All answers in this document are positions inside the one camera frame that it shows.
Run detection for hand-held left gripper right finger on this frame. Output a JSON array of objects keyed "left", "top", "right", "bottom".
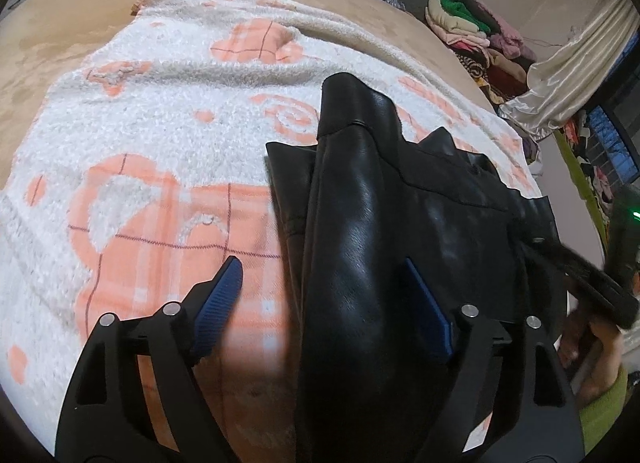
[{"left": 403, "top": 257, "right": 587, "bottom": 463}]

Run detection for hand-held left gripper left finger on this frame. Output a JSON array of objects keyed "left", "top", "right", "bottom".
[{"left": 54, "top": 255, "right": 245, "bottom": 463}]

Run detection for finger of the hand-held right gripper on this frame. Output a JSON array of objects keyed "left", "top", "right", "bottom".
[
  {"left": 529, "top": 237, "right": 619, "bottom": 290},
  {"left": 520, "top": 242, "right": 639, "bottom": 330}
]

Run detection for black leather jacket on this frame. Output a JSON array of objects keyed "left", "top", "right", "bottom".
[{"left": 265, "top": 72, "right": 568, "bottom": 463}]

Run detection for person's right forearm green sleeve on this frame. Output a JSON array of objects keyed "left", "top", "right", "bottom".
[{"left": 577, "top": 368, "right": 630, "bottom": 452}]

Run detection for pile of folded clothes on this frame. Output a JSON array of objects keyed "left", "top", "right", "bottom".
[{"left": 425, "top": 0, "right": 539, "bottom": 105}]

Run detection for person's right hand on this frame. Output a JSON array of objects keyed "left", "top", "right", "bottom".
[{"left": 557, "top": 310, "right": 624, "bottom": 394}]

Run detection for green mat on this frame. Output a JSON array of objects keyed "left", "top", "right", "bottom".
[{"left": 551, "top": 127, "right": 610, "bottom": 246}]

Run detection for blue grid rack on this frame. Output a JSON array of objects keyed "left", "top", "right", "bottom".
[{"left": 586, "top": 107, "right": 639, "bottom": 180}]

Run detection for purple cloth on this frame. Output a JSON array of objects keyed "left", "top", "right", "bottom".
[{"left": 520, "top": 135, "right": 542, "bottom": 165}]

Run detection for cream satin curtain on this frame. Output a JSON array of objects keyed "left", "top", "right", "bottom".
[{"left": 499, "top": 0, "right": 640, "bottom": 142}]

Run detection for white and pink patterned blanket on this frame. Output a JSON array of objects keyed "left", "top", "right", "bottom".
[{"left": 0, "top": 0, "right": 556, "bottom": 459}]

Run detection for tan bed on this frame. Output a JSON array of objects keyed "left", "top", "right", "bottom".
[{"left": 0, "top": 0, "right": 507, "bottom": 189}]

